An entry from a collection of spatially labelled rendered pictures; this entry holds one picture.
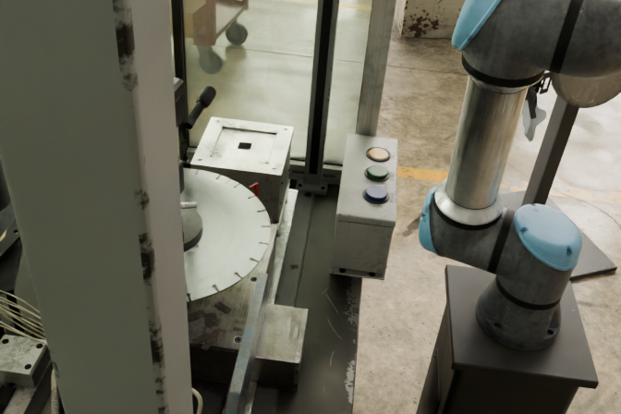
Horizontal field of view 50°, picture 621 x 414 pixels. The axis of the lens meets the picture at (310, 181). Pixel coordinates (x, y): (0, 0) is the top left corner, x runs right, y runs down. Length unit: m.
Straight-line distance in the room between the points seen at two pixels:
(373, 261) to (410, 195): 1.52
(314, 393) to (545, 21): 0.66
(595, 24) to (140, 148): 0.77
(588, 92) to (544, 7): 1.41
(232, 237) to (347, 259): 0.29
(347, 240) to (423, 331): 1.05
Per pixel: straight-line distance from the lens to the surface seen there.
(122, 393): 0.25
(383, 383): 2.11
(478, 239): 1.16
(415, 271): 2.46
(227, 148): 1.38
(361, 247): 1.27
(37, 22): 0.17
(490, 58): 0.93
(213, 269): 1.03
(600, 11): 0.91
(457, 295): 1.33
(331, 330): 1.22
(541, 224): 1.17
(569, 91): 2.24
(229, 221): 1.11
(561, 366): 1.28
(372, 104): 1.42
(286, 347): 1.10
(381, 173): 1.32
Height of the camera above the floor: 1.67
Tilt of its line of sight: 37 degrees down
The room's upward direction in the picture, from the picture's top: 5 degrees clockwise
